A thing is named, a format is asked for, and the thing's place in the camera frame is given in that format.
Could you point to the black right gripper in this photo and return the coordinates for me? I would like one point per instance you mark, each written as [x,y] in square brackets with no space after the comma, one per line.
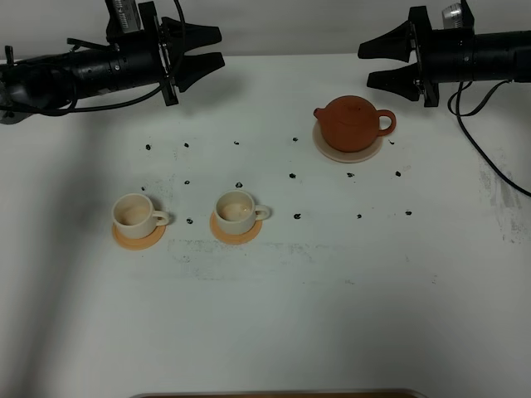
[410,80]

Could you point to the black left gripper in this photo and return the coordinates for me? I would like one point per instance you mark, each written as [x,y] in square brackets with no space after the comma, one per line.
[165,42]

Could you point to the brown clay teapot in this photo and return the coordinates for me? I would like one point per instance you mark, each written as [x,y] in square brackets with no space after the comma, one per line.
[351,123]

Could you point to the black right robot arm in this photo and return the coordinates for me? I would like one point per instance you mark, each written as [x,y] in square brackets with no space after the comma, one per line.
[454,53]

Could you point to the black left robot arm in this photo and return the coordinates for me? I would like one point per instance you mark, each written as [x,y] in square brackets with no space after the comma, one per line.
[144,55]

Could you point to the cream teapot coaster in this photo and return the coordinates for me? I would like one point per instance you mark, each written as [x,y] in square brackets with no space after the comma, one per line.
[343,157]

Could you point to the right white teacup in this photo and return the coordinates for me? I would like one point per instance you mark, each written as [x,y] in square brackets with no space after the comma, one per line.
[236,212]

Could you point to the white teacup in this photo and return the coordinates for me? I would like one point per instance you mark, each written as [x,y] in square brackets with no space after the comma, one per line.
[236,212]
[135,217]

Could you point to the left white teacup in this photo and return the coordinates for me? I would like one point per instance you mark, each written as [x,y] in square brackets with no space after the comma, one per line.
[135,217]

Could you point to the right orange coaster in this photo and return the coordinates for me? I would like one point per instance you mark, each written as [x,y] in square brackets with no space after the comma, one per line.
[223,237]

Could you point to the orange coaster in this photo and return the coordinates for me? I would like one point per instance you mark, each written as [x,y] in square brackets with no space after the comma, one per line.
[137,242]
[223,237]

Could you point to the left orange coaster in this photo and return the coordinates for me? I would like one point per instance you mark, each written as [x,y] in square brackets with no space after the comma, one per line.
[137,242]

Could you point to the brown tray edge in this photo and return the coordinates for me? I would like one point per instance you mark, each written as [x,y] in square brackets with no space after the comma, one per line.
[384,393]

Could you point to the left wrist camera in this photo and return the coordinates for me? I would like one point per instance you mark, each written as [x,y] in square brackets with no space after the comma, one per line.
[124,17]

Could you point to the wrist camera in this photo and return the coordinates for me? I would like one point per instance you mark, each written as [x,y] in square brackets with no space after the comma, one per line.
[124,17]
[458,15]

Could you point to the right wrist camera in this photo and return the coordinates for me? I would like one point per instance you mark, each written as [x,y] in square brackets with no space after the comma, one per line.
[458,15]

